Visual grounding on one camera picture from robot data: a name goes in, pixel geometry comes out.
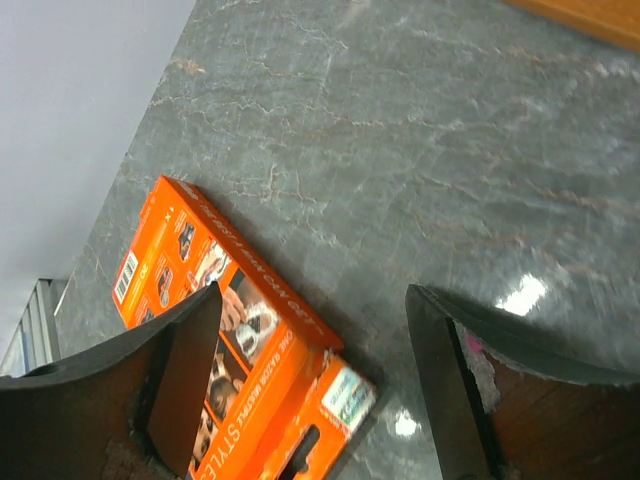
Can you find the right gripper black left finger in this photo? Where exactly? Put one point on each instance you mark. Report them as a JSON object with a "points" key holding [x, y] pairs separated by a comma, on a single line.
{"points": [[128, 408]]}

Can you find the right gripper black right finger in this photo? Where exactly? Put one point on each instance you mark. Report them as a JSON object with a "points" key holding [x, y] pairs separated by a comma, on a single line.
{"points": [[506, 400]]}

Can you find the orange razor cartridge pack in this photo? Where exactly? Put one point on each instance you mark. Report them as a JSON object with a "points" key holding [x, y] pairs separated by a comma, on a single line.
{"points": [[280, 401]]}

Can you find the orange wooden two-tier shelf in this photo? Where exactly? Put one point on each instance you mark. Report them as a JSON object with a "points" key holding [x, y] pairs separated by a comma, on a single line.
{"points": [[613, 21]]}

